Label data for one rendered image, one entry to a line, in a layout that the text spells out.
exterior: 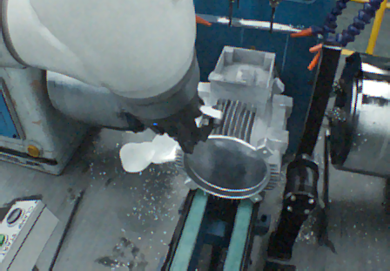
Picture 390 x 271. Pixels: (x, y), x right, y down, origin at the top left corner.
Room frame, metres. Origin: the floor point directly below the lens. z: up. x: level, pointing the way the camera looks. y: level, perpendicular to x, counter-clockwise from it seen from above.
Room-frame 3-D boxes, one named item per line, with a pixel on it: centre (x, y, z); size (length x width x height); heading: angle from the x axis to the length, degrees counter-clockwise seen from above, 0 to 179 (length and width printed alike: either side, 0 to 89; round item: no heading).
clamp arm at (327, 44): (0.46, -0.20, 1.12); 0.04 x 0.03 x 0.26; 166
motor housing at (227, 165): (0.52, -0.08, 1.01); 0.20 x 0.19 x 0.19; 165
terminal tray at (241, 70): (0.56, -0.09, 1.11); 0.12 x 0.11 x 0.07; 165
